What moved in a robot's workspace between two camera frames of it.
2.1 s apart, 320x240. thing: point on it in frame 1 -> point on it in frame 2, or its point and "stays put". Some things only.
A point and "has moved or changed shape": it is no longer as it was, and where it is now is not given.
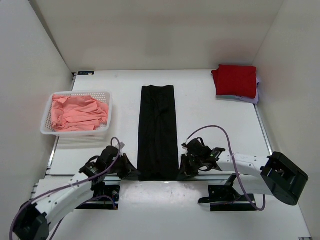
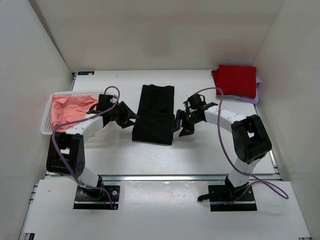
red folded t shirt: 236,80 stays put
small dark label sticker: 86,73 stays put
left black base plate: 106,197 stays put
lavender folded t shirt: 254,100 stays put
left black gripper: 131,170 -> 127,113
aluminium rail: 151,178 stays put
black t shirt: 157,152 has moved or changed shape
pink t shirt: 77,113 stays put
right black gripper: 185,172 -> 186,130
